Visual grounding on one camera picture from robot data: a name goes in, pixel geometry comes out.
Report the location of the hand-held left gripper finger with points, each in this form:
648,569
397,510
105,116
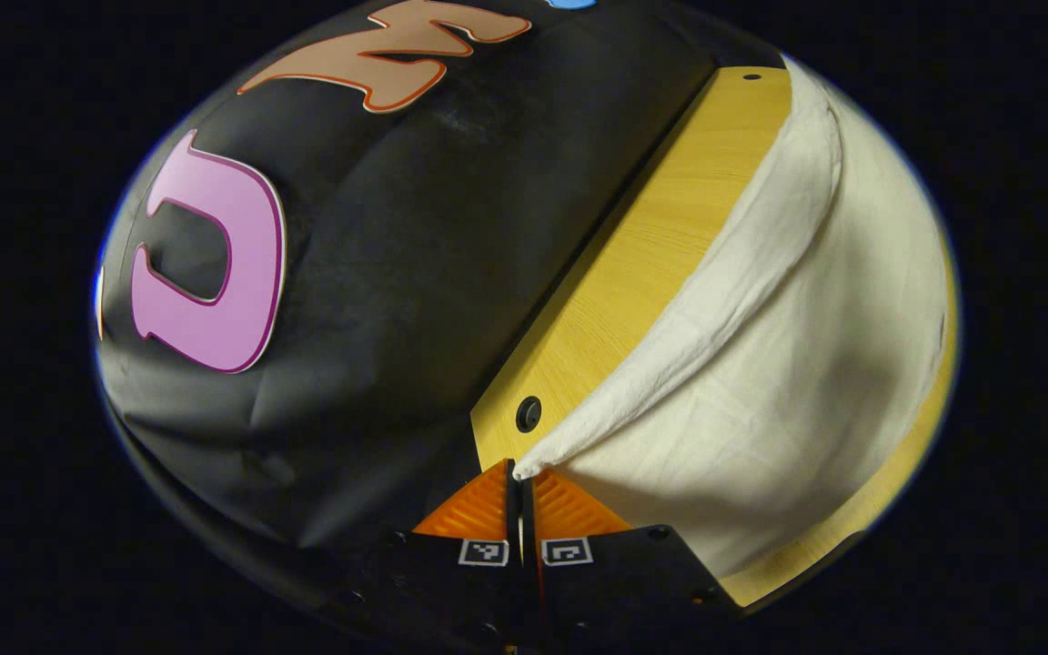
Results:
531,582
513,518

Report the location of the white jeans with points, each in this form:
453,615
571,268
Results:
779,382

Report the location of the black backdrop cloth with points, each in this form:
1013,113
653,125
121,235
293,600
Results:
415,255

